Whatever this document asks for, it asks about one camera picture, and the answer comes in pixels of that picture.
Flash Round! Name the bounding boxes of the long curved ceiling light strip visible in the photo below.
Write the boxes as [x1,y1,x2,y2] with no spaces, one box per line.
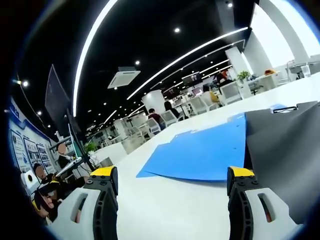
[72,0,120,117]

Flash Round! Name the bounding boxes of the person's left hand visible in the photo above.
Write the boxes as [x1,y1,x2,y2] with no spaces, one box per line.
[41,193,56,218]

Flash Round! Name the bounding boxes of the black folder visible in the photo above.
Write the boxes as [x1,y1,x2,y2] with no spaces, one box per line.
[244,100,320,225]

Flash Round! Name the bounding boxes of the white laptop tray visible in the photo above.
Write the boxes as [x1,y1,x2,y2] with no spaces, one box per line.
[53,156,83,176]

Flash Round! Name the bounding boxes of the large dark hanging screen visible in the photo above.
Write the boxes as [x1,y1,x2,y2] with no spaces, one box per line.
[44,64,71,124]

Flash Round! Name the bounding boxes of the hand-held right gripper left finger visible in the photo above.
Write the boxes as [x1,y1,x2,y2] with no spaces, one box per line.
[47,164,119,240]

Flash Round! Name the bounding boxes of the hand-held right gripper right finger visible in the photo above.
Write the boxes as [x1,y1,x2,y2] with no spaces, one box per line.
[226,166,305,240]

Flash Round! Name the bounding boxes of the white table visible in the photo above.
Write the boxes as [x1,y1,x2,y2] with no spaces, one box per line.
[109,73,320,240]

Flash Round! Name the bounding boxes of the hanging display screen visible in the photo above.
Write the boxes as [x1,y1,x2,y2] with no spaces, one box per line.
[181,72,201,85]

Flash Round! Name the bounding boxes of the round ceiling downlights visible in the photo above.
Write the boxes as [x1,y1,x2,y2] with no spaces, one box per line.
[14,2,233,141]

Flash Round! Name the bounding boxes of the thin ceiling light strip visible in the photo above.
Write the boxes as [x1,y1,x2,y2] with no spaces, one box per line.
[126,26,250,101]

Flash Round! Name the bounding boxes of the black monitor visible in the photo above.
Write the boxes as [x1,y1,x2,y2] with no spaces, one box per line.
[66,109,88,164]

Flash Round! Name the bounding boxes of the white and blue wall poster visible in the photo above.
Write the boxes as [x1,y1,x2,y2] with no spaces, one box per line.
[8,98,55,175]

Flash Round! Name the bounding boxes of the ceiling air conditioner cassette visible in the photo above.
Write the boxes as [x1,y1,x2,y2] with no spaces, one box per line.
[107,66,142,90]

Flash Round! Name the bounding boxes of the green potted plant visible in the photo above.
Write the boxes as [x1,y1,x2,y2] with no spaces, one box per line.
[237,70,251,84]

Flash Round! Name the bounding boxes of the clear plastic cup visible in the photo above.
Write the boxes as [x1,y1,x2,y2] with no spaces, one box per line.
[299,65,311,79]

